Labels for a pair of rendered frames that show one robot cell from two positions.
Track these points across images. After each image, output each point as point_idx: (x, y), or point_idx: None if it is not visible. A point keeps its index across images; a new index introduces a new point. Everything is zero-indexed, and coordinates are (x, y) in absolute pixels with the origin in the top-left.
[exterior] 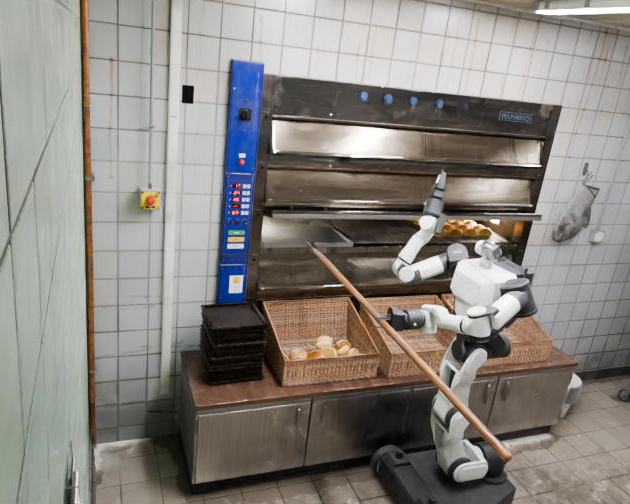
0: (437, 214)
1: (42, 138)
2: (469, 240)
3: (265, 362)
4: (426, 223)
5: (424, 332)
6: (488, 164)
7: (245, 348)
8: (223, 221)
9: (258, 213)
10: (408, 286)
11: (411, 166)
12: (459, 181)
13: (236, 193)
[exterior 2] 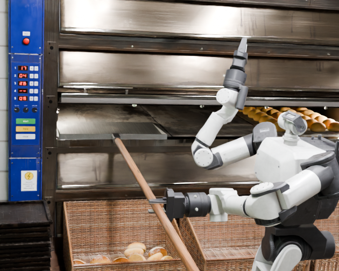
0: (237, 86)
1: None
2: (313, 134)
3: (61, 270)
4: (223, 97)
5: (211, 220)
6: (323, 42)
7: (26, 249)
8: (9, 108)
9: (51, 100)
10: (239, 186)
11: (230, 46)
12: (291, 64)
13: (22, 76)
